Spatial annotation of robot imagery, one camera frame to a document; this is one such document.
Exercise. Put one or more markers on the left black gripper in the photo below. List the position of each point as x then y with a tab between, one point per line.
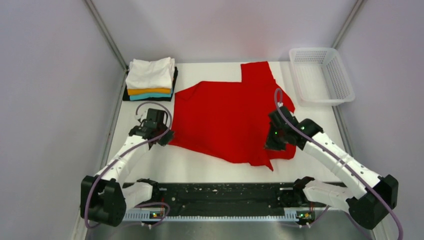
168	137

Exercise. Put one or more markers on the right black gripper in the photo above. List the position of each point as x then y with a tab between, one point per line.
271	144

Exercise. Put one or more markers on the red t shirt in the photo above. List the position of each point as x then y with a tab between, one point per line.
229	120

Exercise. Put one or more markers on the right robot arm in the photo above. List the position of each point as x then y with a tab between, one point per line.
344	179

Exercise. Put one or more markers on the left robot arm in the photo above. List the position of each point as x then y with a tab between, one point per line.
119	175

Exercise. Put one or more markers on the teal folded t shirt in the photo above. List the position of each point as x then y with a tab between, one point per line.
151	97

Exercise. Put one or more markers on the yellow folded t shirt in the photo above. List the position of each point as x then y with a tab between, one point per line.
133	92

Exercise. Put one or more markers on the black folded t shirt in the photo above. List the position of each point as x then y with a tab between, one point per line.
125	96

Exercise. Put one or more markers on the white folded t shirt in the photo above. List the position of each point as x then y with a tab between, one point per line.
151	74

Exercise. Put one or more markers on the white plastic basket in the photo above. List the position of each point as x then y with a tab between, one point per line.
319	77

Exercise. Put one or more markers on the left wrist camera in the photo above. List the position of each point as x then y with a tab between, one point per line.
152	118

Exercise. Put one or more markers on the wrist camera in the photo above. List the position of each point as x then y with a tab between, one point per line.
281	114
152	118

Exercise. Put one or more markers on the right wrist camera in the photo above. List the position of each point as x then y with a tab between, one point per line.
281	114

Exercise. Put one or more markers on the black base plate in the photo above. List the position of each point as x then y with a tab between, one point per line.
229	199

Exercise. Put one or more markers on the aluminium frame rail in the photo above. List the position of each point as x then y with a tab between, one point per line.
227	200

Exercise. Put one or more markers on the left corner metal post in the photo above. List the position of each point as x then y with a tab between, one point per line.
105	33

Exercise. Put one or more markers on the corner metal post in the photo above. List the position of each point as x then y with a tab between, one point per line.
356	9
105	33

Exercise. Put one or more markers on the right corner metal post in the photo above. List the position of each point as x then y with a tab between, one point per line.
356	9

